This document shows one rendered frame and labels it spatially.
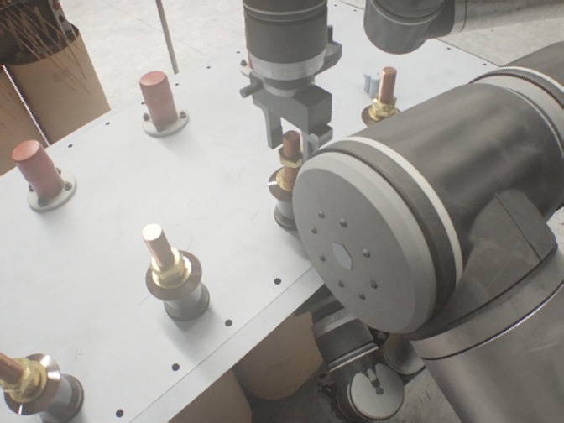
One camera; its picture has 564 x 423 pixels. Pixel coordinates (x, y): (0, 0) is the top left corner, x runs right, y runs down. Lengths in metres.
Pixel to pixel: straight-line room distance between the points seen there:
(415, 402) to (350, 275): 1.84
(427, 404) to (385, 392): 1.33
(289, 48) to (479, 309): 0.38
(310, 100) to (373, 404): 0.54
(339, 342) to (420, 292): 0.56
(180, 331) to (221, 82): 0.72
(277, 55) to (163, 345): 0.49
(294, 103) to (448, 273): 0.39
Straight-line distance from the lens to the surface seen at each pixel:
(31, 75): 2.24
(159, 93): 1.02
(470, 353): 0.29
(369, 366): 0.81
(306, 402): 2.07
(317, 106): 0.58
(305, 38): 0.53
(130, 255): 0.84
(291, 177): 0.73
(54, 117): 2.36
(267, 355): 1.31
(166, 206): 0.89
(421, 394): 2.14
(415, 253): 0.24
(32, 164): 0.96
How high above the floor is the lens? 2.01
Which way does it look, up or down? 51 degrees down
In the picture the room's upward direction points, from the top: 5 degrees counter-clockwise
